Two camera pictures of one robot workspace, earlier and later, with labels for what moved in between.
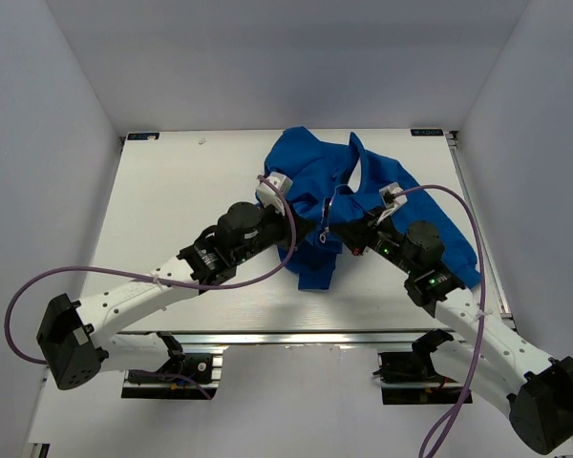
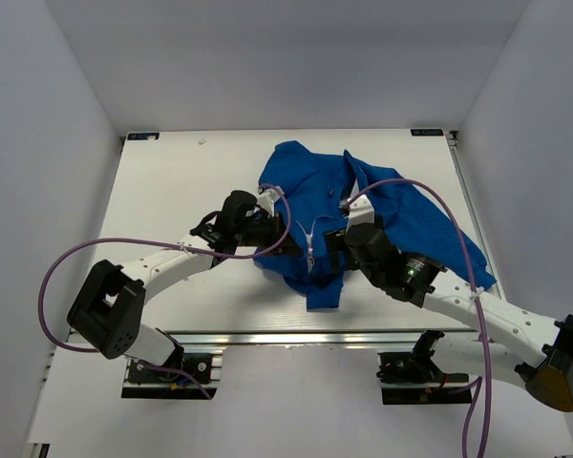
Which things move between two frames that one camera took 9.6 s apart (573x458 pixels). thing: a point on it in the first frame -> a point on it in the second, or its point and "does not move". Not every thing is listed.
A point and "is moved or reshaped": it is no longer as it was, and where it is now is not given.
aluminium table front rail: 281,338 does not move
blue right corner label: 426,132 does not move
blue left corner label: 142,135 does not move
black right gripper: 357,234 -> 335,243
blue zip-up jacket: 320,183 is moved or reshaped
